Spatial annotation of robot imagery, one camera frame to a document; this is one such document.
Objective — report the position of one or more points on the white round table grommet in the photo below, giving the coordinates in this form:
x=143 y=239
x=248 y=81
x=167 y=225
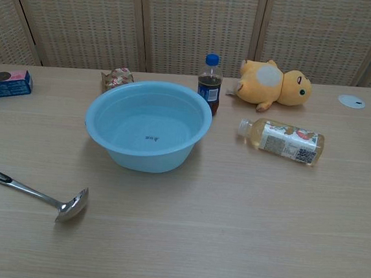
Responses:
x=351 y=101

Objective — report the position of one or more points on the clear bottle yellow drink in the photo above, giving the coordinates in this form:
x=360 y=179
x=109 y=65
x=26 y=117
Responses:
x=286 y=139

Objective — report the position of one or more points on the yellow plush duck toy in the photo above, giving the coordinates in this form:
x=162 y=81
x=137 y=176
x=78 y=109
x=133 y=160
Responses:
x=271 y=84

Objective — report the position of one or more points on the cola bottle blue cap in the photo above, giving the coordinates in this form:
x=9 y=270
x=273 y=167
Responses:
x=209 y=86

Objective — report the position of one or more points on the woven rattan folding screen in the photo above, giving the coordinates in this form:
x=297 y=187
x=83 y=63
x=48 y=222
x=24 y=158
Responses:
x=195 y=26

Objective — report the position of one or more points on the gold red snack bag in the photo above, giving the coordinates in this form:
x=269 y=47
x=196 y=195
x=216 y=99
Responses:
x=116 y=77

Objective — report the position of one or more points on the light blue bowl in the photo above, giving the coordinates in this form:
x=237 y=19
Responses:
x=147 y=126

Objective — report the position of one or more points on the blue pink cookie box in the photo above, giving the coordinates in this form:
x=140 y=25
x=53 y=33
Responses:
x=5 y=83

